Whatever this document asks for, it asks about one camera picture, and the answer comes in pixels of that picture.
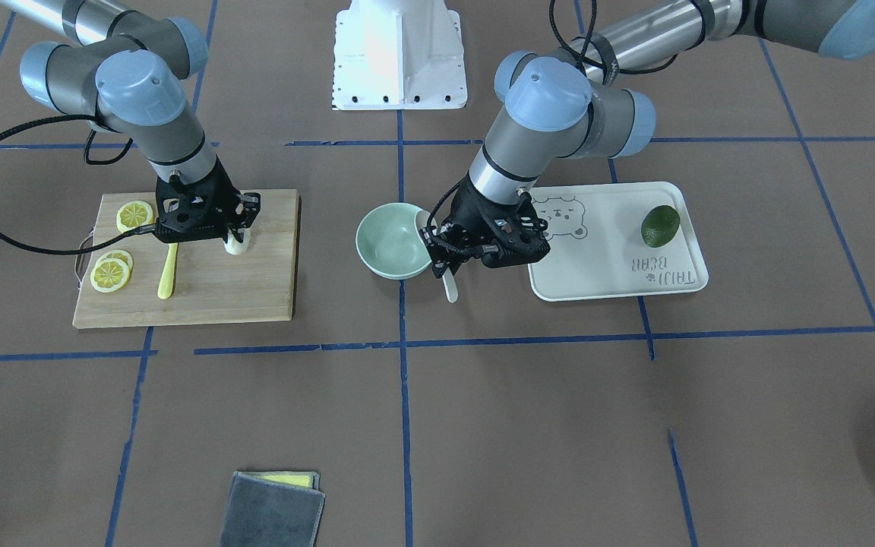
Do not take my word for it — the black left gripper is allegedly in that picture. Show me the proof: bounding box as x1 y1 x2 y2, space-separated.
421 177 550 278

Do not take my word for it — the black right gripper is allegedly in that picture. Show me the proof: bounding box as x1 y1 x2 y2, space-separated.
153 160 261 245

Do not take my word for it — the cream plastic spoon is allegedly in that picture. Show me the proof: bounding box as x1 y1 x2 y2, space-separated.
415 210 459 302

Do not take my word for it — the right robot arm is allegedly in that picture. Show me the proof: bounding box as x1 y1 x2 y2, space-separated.
6 1 261 254

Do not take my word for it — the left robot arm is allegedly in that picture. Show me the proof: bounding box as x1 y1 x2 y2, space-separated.
419 1 875 278

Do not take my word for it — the light green bowl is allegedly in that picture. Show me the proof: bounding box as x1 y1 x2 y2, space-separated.
355 202 431 280

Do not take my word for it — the bamboo cutting board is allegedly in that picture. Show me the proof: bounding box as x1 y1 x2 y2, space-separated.
72 189 301 329

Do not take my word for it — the yellow plastic knife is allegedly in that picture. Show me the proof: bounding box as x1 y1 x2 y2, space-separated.
156 242 179 300

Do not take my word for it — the lemon slice far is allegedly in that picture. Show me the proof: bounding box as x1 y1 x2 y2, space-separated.
115 200 155 233

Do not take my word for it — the lemon slice under pair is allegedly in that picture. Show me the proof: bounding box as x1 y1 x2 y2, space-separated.
98 249 134 270

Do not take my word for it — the cream bear tray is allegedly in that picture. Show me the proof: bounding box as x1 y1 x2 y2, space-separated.
528 181 709 302

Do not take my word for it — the yellow sponge cloth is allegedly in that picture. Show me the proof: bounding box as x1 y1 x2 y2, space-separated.
259 471 320 489

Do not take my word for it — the grey folded cloth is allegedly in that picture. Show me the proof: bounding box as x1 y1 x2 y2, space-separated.
218 471 325 546

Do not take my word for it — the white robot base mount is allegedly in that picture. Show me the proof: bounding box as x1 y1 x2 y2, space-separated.
331 1 469 111

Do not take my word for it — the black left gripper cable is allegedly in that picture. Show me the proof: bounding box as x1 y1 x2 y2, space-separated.
426 0 681 229

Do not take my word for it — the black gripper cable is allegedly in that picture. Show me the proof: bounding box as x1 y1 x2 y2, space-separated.
0 114 161 256
426 0 681 229

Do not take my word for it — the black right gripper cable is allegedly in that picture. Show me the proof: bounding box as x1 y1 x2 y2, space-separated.
0 114 161 256

